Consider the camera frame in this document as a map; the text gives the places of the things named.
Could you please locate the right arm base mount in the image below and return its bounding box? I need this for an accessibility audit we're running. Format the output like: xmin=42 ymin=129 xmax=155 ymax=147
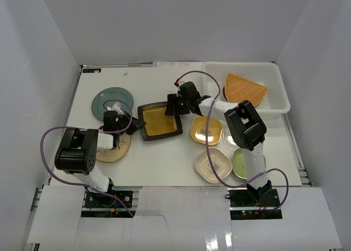
xmin=224 ymin=189 xmax=282 ymax=221

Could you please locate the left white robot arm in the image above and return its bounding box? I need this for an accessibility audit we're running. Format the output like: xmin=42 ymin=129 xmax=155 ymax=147
xmin=54 ymin=110 xmax=146 ymax=207

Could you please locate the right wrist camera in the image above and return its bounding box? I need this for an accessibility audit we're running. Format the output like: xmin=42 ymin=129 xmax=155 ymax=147
xmin=174 ymin=78 xmax=184 ymax=92

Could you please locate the yellow panda square dish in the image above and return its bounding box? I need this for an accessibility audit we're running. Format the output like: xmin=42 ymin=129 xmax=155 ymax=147
xmin=190 ymin=116 xmax=223 ymax=145

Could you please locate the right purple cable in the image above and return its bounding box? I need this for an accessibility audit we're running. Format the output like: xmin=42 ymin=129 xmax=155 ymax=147
xmin=176 ymin=70 xmax=290 ymax=215

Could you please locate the floral patterned round plate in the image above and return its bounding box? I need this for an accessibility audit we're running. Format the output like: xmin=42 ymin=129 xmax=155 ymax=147
xmin=222 ymin=86 xmax=228 ymax=102

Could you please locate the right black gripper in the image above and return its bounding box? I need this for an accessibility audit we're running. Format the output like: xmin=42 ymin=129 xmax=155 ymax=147
xmin=165 ymin=94 xmax=190 ymax=117

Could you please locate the beige bird branch plate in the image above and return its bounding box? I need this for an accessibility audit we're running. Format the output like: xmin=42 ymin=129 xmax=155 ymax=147
xmin=96 ymin=127 xmax=131 ymax=163

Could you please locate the clear plastic dish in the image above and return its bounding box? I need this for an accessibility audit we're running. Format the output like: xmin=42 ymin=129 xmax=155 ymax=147
xmin=223 ymin=127 xmax=237 ymax=147

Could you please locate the cream panda square dish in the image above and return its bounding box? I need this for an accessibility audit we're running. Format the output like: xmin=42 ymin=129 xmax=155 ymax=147
xmin=194 ymin=147 xmax=232 ymax=184

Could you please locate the black square amber plate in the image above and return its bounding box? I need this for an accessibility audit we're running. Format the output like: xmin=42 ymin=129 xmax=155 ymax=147
xmin=138 ymin=101 xmax=183 ymax=141

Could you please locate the teal round plate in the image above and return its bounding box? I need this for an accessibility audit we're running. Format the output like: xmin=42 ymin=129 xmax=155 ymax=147
xmin=91 ymin=87 xmax=134 ymax=122

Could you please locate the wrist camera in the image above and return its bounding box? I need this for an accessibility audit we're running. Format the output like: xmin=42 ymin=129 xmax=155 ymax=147
xmin=106 ymin=101 xmax=124 ymax=115
xmin=174 ymin=78 xmax=184 ymax=92

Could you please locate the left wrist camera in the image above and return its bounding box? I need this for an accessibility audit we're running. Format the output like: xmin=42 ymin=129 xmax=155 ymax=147
xmin=106 ymin=101 xmax=124 ymax=115

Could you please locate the white plastic bin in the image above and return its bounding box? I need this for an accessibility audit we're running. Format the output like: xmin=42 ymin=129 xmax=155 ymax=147
xmin=201 ymin=62 xmax=291 ymax=120

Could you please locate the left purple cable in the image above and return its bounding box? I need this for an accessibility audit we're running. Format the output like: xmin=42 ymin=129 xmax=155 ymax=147
xmin=39 ymin=99 xmax=138 ymax=218

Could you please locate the purple cable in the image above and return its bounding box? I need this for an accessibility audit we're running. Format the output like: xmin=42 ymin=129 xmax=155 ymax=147
xmin=176 ymin=70 xmax=290 ymax=215
xmin=39 ymin=99 xmax=138 ymax=218

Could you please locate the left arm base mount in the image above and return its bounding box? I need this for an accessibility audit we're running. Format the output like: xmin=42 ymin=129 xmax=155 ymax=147
xmin=81 ymin=190 xmax=136 ymax=218

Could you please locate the woven fan-shaped basket plate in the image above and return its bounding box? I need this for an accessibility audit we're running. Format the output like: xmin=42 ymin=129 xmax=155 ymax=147
xmin=224 ymin=73 xmax=268 ymax=107

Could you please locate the green panda square dish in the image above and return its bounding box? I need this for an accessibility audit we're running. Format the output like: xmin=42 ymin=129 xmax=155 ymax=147
xmin=232 ymin=147 xmax=267 ymax=180

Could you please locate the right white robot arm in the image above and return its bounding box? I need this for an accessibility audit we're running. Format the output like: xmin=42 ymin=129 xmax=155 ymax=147
xmin=165 ymin=81 xmax=271 ymax=207

